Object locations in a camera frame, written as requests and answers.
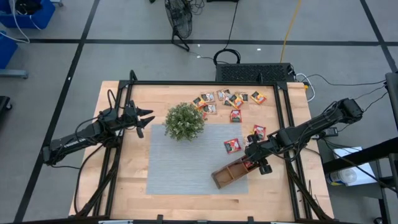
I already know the black floor fan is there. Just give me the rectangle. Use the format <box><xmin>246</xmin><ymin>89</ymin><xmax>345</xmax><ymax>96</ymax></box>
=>
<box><xmin>164</xmin><ymin>0</ymin><xmax>194</xmax><ymax>52</ymax></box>

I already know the black caster base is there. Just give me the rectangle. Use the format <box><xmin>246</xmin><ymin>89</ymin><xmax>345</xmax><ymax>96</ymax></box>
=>
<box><xmin>0</xmin><ymin>95</ymin><xmax>13</xmax><ymax>119</ymax></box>

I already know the grey metal base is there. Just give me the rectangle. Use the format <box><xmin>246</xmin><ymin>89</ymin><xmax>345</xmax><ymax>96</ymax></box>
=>
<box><xmin>0</xmin><ymin>68</ymin><xmax>29</xmax><ymax>79</ymax></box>

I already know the white paper sheet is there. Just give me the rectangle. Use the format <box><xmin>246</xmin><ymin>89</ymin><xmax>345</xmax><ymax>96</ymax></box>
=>
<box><xmin>332</xmin><ymin>146</ymin><xmax>377</xmax><ymax>187</ymax></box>

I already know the black floor cable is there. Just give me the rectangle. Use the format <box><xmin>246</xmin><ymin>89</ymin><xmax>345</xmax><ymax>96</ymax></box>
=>
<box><xmin>303</xmin><ymin>73</ymin><xmax>388</xmax><ymax>88</ymax></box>

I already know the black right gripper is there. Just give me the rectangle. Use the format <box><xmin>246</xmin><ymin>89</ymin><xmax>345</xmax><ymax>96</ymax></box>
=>
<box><xmin>244</xmin><ymin>133</ymin><xmax>274</xmax><ymax>175</ymax></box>

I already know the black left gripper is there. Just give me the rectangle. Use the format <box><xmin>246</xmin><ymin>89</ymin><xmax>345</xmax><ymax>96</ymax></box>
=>
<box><xmin>125</xmin><ymin>100</ymin><xmax>155</xmax><ymax>139</ymax></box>

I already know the orange black tea packet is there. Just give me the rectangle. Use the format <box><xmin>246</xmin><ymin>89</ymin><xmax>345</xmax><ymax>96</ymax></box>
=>
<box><xmin>250</xmin><ymin>90</ymin><xmax>268</xmax><ymax>106</ymax></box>
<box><xmin>231</xmin><ymin>95</ymin><xmax>245</xmax><ymax>110</ymax></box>
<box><xmin>192</xmin><ymin>96</ymin><xmax>206</xmax><ymax>110</ymax></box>

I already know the black aluminium table frame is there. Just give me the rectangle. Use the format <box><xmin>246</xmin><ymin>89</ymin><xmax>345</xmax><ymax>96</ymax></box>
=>
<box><xmin>74</xmin><ymin>70</ymin><xmax>335</xmax><ymax>224</ymax></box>

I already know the grey woven placemat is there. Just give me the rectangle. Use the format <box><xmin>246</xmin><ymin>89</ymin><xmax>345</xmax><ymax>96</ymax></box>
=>
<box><xmin>146</xmin><ymin>123</ymin><xmax>249</xmax><ymax>196</ymax></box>

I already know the white cylindrical canister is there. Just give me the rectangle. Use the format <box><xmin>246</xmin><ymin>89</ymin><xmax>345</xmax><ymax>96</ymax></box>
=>
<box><xmin>325</xmin><ymin>167</ymin><xmax>358</xmax><ymax>187</ymax></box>

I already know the black side stand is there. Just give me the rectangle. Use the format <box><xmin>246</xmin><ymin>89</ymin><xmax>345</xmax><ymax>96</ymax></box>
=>
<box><xmin>322</xmin><ymin>72</ymin><xmax>398</xmax><ymax>224</ymax></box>

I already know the black perforated computer tower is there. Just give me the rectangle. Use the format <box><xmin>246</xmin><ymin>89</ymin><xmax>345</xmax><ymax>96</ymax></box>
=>
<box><xmin>215</xmin><ymin>62</ymin><xmax>296</xmax><ymax>83</ymax></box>

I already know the green artificial plant black pot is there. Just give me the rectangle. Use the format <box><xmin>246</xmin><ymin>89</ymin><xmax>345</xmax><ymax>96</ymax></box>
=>
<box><xmin>163</xmin><ymin>102</ymin><xmax>206</xmax><ymax>142</ymax></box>

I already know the yellow hanging cable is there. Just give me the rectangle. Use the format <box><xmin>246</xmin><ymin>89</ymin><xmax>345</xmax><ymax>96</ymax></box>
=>
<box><xmin>279</xmin><ymin>0</ymin><xmax>302</xmax><ymax>63</ymax></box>

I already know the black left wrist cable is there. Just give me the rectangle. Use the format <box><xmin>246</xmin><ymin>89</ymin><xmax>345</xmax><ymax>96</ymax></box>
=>
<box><xmin>106</xmin><ymin>89</ymin><xmax>127</xmax><ymax>121</ymax></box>

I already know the blue plastic bin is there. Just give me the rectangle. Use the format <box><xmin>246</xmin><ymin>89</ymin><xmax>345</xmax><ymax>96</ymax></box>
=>
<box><xmin>0</xmin><ymin>30</ymin><xmax>19</xmax><ymax>70</ymax></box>
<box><xmin>0</xmin><ymin>0</ymin><xmax>57</xmax><ymax>29</ymax></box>

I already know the wooden compartment box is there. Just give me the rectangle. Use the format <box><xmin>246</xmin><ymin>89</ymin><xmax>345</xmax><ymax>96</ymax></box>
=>
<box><xmin>211</xmin><ymin>154</ymin><xmax>261</xmax><ymax>190</ymax></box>

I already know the white cable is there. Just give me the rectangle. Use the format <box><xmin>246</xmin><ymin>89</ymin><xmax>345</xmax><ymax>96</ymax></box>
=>
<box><xmin>295</xmin><ymin>73</ymin><xmax>317</xmax><ymax>103</ymax></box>

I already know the coiled black cable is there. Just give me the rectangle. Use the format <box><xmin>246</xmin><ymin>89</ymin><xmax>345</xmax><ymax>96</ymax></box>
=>
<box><xmin>213</xmin><ymin>49</ymin><xmax>242</xmax><ymax>66</ymax></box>

